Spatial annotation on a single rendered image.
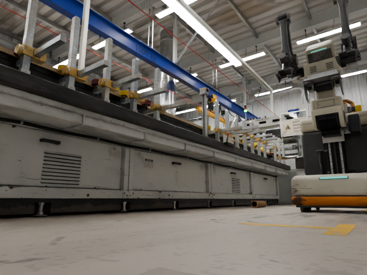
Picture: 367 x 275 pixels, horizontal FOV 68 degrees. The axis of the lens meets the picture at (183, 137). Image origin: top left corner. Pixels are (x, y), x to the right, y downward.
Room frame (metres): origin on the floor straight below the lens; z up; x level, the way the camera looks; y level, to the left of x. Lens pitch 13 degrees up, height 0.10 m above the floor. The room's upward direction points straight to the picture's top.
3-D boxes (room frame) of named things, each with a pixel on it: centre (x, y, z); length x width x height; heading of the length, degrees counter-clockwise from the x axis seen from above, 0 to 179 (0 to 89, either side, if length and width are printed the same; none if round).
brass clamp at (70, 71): (1.47, 0.64, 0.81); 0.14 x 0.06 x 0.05; 144
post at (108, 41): (1.66, 0.50, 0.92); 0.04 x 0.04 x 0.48; 54
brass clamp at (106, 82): (1.68, 0.49, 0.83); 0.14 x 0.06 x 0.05; 144
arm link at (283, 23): (2.03, -0.84, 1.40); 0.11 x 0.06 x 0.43; 53
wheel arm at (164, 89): (1.87, 0.30, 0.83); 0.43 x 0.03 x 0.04; 54
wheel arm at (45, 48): (1.26, 0.73, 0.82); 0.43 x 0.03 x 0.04; 54
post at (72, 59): (1.46, 0.65, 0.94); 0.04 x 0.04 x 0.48; 54
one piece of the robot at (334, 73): (2.04, -1.12, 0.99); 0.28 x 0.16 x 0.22; 54
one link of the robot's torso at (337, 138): (2.10, -1.24, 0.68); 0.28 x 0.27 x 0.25; 54
